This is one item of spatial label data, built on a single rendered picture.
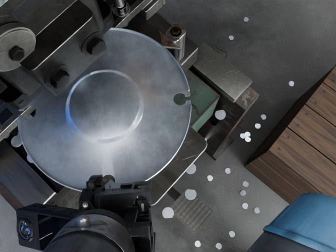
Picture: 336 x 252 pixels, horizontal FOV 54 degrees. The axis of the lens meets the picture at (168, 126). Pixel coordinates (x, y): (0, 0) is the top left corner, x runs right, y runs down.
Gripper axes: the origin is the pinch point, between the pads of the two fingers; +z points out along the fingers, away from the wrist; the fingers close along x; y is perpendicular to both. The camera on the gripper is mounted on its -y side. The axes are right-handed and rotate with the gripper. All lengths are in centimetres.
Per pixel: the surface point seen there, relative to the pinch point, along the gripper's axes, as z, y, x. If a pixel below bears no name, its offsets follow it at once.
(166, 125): 4.5, 9.7, 9.4
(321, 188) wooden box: 42, 53, -14
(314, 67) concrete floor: 92, 76, 23
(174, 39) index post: 8.3, 12.3, 23.9
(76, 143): 3.9, -5.2, 7.6
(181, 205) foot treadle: 59, 13, -22
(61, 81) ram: -9.6, -2.5, 16.5
